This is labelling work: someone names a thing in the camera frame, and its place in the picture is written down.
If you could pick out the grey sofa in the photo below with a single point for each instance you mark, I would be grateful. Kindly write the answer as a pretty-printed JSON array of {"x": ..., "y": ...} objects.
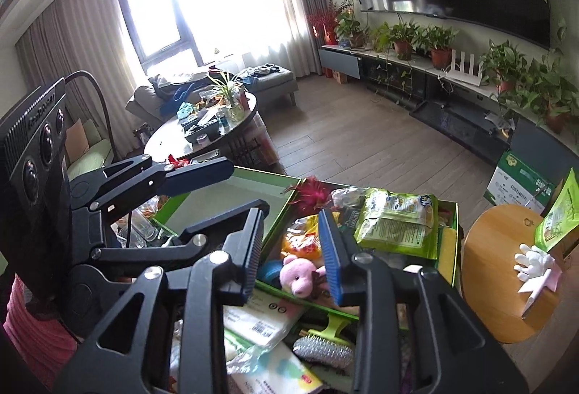
[{"x": 140, "y": 97}]

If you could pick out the green sofa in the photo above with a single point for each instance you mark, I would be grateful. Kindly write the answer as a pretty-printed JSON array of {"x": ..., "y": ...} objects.
[{"x": 90, "y": 149}]

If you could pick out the silver scouring ball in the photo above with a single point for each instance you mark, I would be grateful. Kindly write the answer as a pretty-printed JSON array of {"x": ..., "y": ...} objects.
[{"x": 323, "y": 353}]

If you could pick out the grey ottoman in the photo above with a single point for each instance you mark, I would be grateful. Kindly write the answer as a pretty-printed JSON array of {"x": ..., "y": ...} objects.
[{"x": 267, "y": 81}]

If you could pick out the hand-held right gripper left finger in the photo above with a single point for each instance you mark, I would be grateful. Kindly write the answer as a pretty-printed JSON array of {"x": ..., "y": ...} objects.
[{"x": 251, "y": 258}]

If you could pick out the green snack packet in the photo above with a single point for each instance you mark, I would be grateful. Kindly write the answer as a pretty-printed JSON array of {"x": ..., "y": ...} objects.
[{"x": 393, "y": 226}]

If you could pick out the green white carton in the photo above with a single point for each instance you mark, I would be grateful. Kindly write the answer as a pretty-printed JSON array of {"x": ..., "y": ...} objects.
[{"x": 515, "y": 185}]

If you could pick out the blue ball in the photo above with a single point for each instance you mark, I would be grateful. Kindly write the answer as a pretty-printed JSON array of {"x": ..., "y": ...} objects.
[{"x": 271, "y": 272}]

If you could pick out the wooden side table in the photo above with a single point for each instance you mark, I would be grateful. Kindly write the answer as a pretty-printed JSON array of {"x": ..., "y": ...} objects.
[{"x": 488, "y": 276}]

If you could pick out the round dark coffee table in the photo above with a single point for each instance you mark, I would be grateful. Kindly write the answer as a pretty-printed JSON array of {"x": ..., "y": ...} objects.
[{"x": 167, "y": 140}]

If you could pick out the pink pig plush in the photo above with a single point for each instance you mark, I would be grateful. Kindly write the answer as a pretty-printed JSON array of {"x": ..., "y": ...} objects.
[{"x": 296, "y": 276}]

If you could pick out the potted green plant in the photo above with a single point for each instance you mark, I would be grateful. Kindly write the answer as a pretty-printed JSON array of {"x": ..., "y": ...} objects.
[
  {"x": 438, "y": 43},
  {"x": 549, "y": 95},
  {"x": 350, "y": 27},
  {"x": 502, "y": 63},
  {"x": 400, "y": 38}
]

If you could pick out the window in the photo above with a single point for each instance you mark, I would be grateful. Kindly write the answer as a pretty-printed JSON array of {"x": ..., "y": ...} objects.
[{"x": 149, "y": 4}]

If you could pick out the sheer white curtain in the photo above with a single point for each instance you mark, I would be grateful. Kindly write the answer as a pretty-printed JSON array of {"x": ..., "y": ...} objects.
[{"x": 298, "y": 13}]

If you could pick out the light blue toy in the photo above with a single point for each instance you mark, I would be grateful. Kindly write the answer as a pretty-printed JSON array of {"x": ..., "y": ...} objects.
[{"x": 185, "y": 109}]

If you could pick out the crumpled clear plastic wrap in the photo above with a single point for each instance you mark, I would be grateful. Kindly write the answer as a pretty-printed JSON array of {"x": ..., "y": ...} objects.
[{"x": 346, "y": 197}]

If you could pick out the pastel printed wipes pack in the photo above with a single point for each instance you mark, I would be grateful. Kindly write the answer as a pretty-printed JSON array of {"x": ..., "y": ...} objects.
[{"x": 276, "y": 371}]

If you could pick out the red feather toy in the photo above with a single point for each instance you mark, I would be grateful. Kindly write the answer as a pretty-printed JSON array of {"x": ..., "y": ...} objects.
[{"x": 312, "y": 195}]

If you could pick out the clear plastic jar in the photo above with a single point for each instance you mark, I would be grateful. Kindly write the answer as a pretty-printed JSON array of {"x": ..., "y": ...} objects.
[{"x": 140, "y": 231}]

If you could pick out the grey television cabinet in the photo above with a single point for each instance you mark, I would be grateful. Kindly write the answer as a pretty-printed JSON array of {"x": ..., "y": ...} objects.
[{"x": 452, "y": 122}]

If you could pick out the person's left forearm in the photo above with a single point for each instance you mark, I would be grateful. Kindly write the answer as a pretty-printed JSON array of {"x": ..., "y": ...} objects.
[{"x": 31, "y": 330}]

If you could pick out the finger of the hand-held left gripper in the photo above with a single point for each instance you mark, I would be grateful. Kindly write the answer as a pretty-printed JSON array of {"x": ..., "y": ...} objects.
[
  {"x": 190, "y": 242},
  {"x": 199, "y": 174}
]

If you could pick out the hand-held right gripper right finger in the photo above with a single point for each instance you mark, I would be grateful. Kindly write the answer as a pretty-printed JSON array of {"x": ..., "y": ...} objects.
[{"x": 334, "y": 258}]

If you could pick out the green standing packet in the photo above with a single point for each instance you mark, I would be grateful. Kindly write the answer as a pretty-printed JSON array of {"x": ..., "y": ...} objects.
[{"x": 556, "y": 217}]

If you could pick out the red flower plant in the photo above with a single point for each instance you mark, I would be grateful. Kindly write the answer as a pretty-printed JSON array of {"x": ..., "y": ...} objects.
[{"x": 323, "y": 20}]

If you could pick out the white router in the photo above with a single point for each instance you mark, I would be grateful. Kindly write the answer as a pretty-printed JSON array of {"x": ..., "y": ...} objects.
[{"x": 463, "y": 68}]

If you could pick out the green cardboard box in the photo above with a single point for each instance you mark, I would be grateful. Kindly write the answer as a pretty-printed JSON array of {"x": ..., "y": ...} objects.
[{"x": 217, "y": 199}]

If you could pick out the beige curtain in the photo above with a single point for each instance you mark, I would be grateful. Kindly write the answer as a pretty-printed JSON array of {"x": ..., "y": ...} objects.
[{"x": 86, "y": 41}]

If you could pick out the spider plant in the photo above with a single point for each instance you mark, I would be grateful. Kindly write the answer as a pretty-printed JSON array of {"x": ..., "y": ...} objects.
[{"x": 228, "y": 88}]

